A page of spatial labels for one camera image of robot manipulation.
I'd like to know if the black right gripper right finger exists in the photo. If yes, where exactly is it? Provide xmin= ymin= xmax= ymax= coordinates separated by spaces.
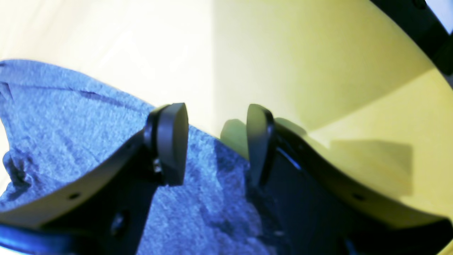
xmin=247 ymin=104 xmax=452 ymax=255

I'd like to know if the yellow table cloth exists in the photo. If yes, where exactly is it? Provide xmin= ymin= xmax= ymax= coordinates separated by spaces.
xmin=1 ymin=0 xmax=452 ymax=216

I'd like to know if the grey long-sleeve shirt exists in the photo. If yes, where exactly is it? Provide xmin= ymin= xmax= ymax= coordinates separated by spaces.
xmin=1 ymin=60 xmax=288 ymax=255

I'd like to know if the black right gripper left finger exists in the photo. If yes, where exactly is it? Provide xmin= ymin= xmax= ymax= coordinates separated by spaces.
xmin=0 ymin=103 xmax=189 ymax=255

